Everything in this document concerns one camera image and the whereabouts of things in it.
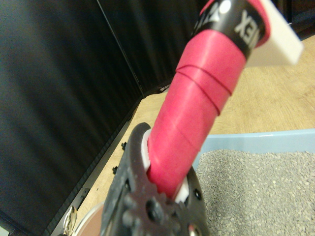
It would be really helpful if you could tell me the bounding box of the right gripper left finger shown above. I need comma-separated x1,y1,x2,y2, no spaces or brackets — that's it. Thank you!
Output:
100,122,158,236

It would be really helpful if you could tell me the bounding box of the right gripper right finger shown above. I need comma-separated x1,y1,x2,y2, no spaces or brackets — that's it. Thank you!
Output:
169,169,210,236

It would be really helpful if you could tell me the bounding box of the white scoop with red handle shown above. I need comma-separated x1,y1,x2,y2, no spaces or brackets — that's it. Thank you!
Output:
145,0,303,200

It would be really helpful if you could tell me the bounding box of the blue litter tray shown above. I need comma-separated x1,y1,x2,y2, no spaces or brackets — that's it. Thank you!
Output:
194,130,315,236

